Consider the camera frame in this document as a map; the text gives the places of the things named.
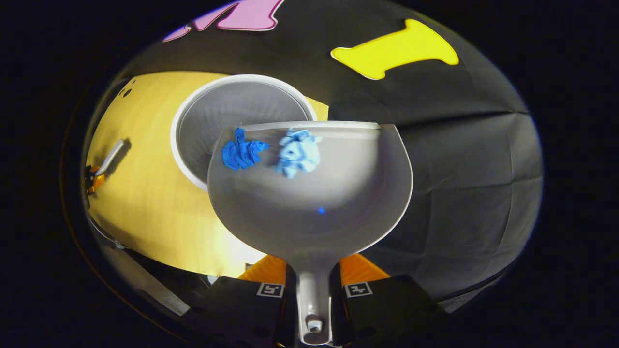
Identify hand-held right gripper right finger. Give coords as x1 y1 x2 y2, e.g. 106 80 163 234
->
330 253 450 348

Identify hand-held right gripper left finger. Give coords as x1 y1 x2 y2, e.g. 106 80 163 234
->
186 254 296 348

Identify small grey broom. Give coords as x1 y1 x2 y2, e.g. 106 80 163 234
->
94 139 132 177

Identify grey plastic dustpan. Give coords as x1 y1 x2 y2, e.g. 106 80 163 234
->
207 121 413 346

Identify dark blue paper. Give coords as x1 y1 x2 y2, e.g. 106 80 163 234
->
222 128 270 171

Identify white ribbed garbage bin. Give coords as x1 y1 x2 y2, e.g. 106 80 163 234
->
170 74 318 192

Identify light blue paper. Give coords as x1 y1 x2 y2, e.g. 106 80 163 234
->
276 128 323 179

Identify yellow wooden desktop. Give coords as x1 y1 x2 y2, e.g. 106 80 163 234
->
85 71 329 278

